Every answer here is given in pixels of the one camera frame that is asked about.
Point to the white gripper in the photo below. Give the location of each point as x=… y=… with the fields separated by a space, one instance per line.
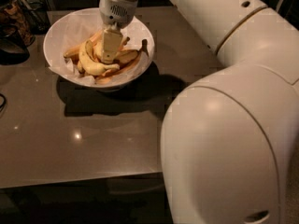
x=117 y=12

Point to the yellow banana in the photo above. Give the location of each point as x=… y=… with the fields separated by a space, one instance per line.
x=89 y=65
x=122 y=56

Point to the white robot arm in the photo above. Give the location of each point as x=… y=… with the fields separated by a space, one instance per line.
x=227 y=139

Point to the orange banana middle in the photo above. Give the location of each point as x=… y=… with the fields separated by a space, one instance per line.
x=124 y=42

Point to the orange banana right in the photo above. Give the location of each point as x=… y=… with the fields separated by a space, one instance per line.
x=124 y=67

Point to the white bowl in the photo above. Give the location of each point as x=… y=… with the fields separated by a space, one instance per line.
x=62 y=31

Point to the black kettle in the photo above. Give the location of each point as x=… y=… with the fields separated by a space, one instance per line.
x=12 y=48

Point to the patterned brown jar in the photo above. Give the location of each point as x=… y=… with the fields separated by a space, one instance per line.
x=11 y=13

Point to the black wire basket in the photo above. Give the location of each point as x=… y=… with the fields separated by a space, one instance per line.
x=37 y=16

